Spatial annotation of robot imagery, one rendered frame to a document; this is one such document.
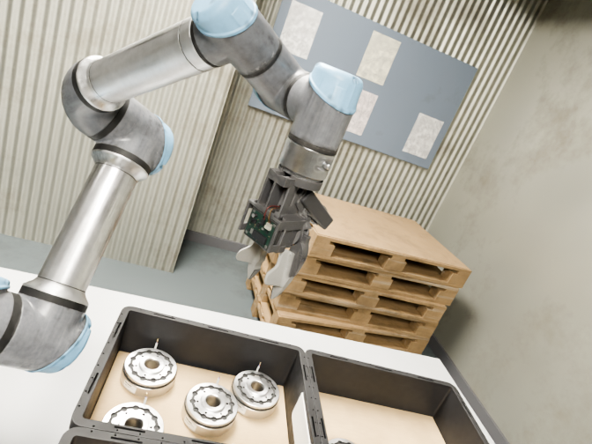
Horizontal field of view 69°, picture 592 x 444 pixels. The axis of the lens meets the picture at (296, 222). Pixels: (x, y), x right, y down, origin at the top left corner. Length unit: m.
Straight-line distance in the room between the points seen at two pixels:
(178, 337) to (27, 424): 0.31
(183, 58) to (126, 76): 0.13
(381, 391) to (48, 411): 0.72
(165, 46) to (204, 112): 1.84
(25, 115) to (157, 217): 0.86
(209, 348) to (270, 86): 0.58
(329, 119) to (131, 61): 0.32
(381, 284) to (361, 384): 1.42
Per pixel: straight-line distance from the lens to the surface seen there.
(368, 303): 2.50
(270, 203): 0.62
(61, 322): 0.85
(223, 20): 0.59
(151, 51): 0.70
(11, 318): 0.82
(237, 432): 0.92
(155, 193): 2.67
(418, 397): 1.17
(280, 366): 1.02
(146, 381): 0.91
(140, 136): 0.91
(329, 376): 1.06
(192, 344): 0.98
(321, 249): 2.18
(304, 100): 0.61
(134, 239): 2.81
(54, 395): 1.09
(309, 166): 0.60
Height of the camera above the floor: 1.50
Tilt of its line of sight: 20 degrees down
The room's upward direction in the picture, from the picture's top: 22 degrees clockwise
